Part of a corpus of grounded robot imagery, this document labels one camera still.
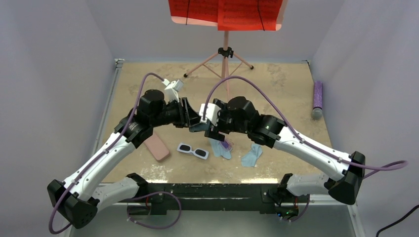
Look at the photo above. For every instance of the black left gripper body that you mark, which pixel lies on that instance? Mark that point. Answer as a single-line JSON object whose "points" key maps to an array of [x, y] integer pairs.
{"points": [[180, 119]]}

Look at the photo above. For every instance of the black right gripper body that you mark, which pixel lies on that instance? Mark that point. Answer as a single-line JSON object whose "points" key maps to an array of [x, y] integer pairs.
{"points": [[226, 123]]}

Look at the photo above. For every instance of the grey glasses case green lining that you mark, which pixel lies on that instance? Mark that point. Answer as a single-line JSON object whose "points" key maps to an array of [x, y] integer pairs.
{"points": [[199, 127]]}

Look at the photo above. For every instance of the blue cloth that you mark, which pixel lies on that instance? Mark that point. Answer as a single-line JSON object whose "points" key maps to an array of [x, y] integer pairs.
{"points": [[251, 157], [218, 151]]}

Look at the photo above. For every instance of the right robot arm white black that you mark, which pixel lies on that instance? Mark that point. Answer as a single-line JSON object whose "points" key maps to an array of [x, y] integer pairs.
{"points": [[341, 173]]}

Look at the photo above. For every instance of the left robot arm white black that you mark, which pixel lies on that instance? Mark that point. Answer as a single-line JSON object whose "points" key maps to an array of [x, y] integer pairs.
{"points": [[80, 197]]}

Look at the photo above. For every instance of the pink purple sunglasses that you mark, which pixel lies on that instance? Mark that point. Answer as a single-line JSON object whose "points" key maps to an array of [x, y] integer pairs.
{"points": [[226, 145]]}

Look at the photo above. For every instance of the pink glasses case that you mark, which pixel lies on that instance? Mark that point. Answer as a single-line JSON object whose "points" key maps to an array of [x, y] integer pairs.
{"points": [[157, 148]]}

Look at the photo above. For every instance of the pink music stand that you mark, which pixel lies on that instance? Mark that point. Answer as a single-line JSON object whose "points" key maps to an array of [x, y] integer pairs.
{"points": [[226, 52]]}

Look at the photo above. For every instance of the purple microphone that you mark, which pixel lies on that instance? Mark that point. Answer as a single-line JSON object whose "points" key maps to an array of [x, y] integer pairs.
{"points": [[317, 112]]}

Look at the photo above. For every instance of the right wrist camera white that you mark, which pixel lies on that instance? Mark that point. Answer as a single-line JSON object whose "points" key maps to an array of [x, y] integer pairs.
{"points": [[209, 113]]}

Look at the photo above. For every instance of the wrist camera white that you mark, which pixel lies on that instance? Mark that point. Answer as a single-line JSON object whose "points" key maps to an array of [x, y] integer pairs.
{"points": [[172, 89], [209, 113]]}

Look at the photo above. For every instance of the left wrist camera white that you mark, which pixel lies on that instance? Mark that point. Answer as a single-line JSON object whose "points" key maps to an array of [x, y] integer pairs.
{"points": [[172, 89]]}

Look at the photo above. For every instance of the white frame sunglasses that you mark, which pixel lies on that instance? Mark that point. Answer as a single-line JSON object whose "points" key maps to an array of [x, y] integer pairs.
{"points": [[187, 149]]}

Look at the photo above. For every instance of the aluminium rail left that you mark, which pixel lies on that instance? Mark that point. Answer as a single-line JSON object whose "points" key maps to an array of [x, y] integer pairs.
{"points": [[103, 121]]}

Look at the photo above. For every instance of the black base frame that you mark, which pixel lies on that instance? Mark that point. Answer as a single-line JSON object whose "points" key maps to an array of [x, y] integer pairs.
{"points": [[262, 198]]}

